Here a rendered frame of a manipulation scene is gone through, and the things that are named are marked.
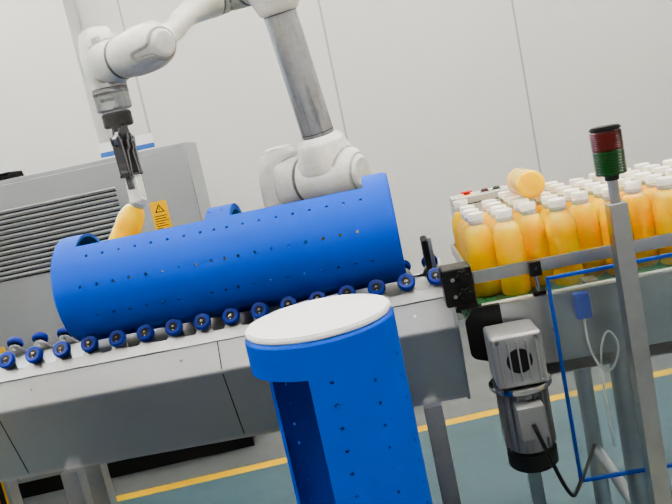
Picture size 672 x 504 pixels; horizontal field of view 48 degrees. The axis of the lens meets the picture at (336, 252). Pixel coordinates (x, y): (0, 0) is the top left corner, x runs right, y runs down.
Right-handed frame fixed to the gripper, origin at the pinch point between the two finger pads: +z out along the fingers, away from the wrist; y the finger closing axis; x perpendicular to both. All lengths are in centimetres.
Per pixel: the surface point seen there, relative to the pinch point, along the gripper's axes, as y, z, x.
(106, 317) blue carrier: 11.9, 29.4, -11.8
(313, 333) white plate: 69, 29, 46
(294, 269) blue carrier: 13.0, 27.0, 37.5
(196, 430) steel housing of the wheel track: 8, 64, 2
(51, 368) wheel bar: 11, 40, -30
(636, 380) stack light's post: 37, 62, 107
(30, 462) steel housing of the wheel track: 8, 65, -44
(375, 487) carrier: 69, 59, 51
